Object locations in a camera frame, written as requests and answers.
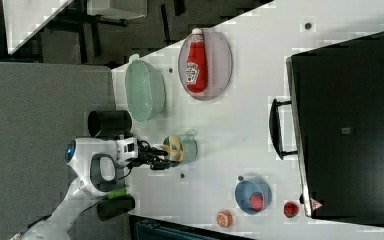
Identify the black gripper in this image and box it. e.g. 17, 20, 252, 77
135, 140, 177, 170

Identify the peeled yellow toy banana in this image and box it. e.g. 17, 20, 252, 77
162, 135, 184, 163

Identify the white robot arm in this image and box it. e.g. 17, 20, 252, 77
10, 136, 179, 240

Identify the green metal mug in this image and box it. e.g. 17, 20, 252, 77
174, 133, 198, 167

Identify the green plastic colander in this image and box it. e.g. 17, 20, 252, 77
125, 54, 166, 122

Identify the orange half slice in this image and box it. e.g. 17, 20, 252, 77
216, 210, 233, 228

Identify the blue bowl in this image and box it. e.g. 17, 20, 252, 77
234, 177, 272, 215

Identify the red ketchup bottle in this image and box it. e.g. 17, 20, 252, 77
186, 28, 208, 93

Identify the red strawberry in bowl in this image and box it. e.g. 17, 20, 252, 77
249, 194, 264, 211

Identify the grey round plate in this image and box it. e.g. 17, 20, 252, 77
178, 28, 233, 101

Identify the red strawberry on table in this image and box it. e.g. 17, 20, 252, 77
283, 201, 299, 218

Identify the black toaster oven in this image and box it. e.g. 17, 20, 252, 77
269, 31, 384, 227

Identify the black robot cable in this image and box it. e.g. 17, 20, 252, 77
116, 159, 138, 183

